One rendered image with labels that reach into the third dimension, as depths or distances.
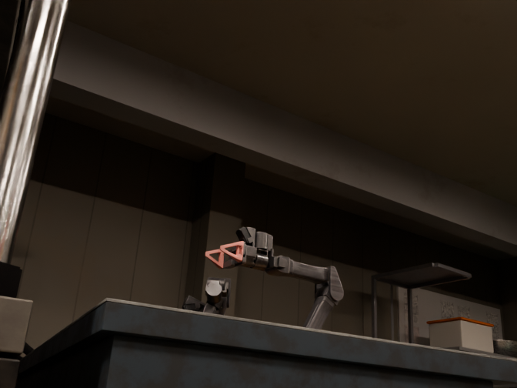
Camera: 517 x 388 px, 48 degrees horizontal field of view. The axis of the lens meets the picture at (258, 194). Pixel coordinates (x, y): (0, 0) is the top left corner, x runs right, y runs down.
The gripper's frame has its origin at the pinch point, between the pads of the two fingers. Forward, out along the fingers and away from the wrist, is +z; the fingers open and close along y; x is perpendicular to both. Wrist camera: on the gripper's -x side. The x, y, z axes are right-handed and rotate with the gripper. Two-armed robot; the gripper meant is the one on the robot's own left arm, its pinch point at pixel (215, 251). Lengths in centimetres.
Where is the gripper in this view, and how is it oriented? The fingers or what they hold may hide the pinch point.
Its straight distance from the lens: 192.7
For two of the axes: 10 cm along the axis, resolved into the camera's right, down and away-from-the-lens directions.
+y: 5.7, -2.8, -7.8
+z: -8.2, -2.5, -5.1
